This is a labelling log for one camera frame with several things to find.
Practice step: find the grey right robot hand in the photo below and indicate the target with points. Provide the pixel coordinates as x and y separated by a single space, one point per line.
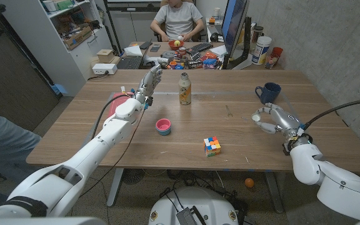
284 120

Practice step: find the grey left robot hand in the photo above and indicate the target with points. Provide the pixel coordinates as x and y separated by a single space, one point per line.
148 82

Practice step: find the white bottle cap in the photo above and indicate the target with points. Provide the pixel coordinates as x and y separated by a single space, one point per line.
255 117

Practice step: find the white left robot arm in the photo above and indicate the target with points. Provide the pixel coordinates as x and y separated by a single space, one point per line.
95 153

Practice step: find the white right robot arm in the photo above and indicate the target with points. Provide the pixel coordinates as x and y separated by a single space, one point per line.
333 184

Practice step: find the beige drink bottle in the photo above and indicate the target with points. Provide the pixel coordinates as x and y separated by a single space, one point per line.
185 90

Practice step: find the pink and blue stacking cups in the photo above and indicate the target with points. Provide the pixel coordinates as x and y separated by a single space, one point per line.
163 126

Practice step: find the red cup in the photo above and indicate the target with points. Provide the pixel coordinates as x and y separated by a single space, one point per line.
277 51

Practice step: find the multicolour puzzle cube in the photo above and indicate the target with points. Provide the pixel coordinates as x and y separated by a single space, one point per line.
212 147

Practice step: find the black laptop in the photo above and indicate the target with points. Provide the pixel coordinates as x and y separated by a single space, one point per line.
130 62

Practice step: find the dark blue mug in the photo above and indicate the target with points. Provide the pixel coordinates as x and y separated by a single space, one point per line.
270 92

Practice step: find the black smartphone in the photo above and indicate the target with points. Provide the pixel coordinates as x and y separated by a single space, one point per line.
155 48

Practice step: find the white crumpled paper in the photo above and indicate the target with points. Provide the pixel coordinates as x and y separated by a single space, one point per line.
133 51

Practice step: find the pink flat pad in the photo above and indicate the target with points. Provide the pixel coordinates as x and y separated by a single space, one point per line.
117 104

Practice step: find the red bowl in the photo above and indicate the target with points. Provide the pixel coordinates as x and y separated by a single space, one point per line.
171 47

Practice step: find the white power box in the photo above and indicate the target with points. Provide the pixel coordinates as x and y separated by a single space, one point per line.
104 68

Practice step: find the yellow ball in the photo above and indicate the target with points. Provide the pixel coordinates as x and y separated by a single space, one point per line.
177 43

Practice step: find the black snack bar box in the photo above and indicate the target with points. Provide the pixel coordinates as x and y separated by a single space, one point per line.
195 64

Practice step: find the small tan carton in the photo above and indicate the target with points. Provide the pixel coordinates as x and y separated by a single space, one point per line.
105 55

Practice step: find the white ball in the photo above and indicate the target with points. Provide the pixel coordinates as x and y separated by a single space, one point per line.
180 37

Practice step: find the black keyboard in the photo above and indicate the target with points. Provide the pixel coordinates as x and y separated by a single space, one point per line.
200 47

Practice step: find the blue snack package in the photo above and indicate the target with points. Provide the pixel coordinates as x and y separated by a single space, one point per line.
209 63

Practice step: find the orange snack package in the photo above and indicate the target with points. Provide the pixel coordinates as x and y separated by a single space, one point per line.
209 56

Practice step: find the seated person grey t-shirt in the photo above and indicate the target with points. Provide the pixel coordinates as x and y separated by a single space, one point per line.
178 18

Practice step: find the orange ball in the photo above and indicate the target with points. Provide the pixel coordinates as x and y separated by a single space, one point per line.
249 182

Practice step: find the grey table leg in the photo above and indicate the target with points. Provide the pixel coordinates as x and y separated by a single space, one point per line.
115 187
274 192

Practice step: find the white canister blue label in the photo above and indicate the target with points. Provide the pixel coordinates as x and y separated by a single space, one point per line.
261 50

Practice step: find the open cardboard box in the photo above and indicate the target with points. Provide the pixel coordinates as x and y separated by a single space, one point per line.
78 39

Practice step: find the blue plastic floor item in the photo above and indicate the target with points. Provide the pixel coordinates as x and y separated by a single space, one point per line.
58 89

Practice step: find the dark lidded jar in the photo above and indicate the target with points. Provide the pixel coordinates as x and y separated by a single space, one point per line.
257 32

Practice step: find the white shelf unit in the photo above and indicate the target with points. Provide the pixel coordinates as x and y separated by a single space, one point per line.
55 59

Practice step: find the black computer monitor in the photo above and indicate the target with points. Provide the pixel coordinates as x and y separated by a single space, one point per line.
234 25

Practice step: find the white robot torso base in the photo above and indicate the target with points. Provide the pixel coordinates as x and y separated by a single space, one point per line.
198 200

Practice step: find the dark wooden cabinet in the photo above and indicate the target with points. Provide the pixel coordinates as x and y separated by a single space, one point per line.
20 87

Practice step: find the grey vented module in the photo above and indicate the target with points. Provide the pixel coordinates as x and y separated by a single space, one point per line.
186 217

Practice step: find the standing person in jeans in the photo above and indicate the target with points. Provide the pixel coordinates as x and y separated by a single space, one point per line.
2 147

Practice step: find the black metal rack post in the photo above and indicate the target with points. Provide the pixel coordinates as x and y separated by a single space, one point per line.
111 28

